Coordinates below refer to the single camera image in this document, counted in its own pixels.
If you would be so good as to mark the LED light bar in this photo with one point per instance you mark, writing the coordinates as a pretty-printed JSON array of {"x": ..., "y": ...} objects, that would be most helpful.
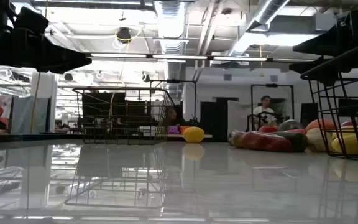
[{"x": 179, "y": 57}]

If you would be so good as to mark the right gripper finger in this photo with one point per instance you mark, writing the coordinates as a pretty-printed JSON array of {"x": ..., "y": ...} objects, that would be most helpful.
[
  {"x": 325, "y": 43},
  {"x": 315, "y": 67}
]

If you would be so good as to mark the red tomato green stem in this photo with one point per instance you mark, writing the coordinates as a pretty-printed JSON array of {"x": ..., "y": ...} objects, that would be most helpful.
[{"x": 267, "y": 128}]

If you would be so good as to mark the black table frame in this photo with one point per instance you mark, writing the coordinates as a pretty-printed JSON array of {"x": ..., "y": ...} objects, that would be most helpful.
[{"x": 26, "y": 137}]

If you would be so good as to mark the yellow lemon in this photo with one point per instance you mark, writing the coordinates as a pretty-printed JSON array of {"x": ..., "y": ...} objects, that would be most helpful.
[{"x": 193, "y": 134}]

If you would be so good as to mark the red chili pepper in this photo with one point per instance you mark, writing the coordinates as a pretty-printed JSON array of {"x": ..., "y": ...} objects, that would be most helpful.
[{"x": 266, "y": 141}]

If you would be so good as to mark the orange box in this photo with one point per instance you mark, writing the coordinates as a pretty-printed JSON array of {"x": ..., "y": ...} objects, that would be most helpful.
[{"x": 182, "y": 128}]

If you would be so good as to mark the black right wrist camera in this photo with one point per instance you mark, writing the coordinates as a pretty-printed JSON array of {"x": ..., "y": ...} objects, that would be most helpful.
[{"x": 354, "y": 20}]

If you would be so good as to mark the pink box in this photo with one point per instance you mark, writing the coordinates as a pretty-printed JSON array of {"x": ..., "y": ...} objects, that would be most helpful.
[{"x": 173, "y": 129}]

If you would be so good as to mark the ribbed silver ventilation duct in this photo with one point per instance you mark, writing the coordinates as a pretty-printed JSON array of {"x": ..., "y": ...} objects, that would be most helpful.
[{"x": 170, "y": 28}]

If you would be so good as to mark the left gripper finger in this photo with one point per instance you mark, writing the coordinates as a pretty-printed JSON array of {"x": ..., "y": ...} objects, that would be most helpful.
[
  {"x": 57, "y": 67},
  {"x": 61, "y": 53}
]

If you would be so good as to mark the dark green cucumber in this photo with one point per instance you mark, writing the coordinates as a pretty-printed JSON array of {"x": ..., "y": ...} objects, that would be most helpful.
[{"x": 297, "y": 141}]

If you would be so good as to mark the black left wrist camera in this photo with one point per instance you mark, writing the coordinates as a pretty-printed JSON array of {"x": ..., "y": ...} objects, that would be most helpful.
[{"x": 31, "y": 20}]

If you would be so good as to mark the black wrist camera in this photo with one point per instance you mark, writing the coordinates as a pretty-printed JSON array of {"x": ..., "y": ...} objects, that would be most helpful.
[
  {"x": 354, "y": 20},
  {"x": 31, "y": 20}
]

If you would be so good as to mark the white panel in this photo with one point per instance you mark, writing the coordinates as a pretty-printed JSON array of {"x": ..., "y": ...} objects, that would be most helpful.
[{"x": 238, "y": 116}]

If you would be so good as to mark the dark red long pepper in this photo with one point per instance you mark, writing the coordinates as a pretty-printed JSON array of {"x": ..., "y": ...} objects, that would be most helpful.
[{"x": 357, "y": 124}]

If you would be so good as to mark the black monitor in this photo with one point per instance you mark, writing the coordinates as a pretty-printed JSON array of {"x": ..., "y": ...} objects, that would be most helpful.
[{"x": 350, "y": 107}]

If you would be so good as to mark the black cabinet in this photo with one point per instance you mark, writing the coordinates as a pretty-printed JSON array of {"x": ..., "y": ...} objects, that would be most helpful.
[{"x": 217, "y": 118}]

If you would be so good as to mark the black background rig frame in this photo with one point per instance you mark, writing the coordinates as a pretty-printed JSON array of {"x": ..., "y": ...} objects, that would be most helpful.
[
  {"x": 272, "y": 85},
  {"x": 172, "y": 81}
]

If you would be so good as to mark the white garlic bulb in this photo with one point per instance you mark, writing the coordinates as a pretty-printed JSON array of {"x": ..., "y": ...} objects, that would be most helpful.
[{"x": 316, "y": 139}]

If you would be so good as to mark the white pillar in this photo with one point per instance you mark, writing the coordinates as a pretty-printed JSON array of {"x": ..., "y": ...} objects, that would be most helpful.
[{"x": 43, "y": 102}]

